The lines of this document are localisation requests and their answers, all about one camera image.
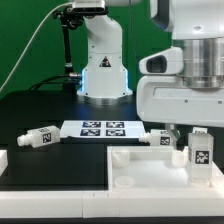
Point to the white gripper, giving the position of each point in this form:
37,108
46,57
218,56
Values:
164,99

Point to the silver camera on mount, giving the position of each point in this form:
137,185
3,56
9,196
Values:
89,6

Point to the white marker tag sheet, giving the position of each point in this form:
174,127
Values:
101,129

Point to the white obstacle fence bar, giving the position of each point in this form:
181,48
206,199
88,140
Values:
93,204

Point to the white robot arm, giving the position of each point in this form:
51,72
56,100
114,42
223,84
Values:
185,83

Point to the white square table top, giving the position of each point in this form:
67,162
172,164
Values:
139,168

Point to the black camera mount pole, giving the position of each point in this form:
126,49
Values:
69,21

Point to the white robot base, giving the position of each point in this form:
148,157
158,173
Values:
104,78

